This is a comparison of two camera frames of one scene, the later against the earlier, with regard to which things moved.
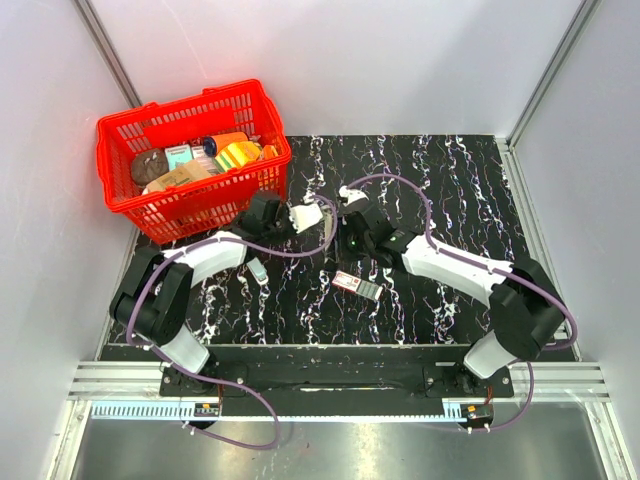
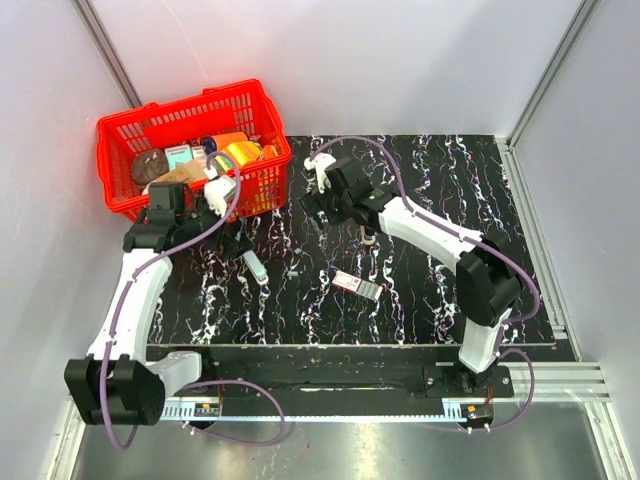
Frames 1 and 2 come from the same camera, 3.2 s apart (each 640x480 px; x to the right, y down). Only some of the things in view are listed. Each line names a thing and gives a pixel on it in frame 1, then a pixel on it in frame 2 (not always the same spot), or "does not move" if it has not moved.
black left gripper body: [282, 229] -> [225, 243]
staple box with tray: [350, 282] does not move
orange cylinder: [213, 144] does not move
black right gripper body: [358, 247] -> [334, 206]
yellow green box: [235, 155] does not move
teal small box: [177, 155] does not move
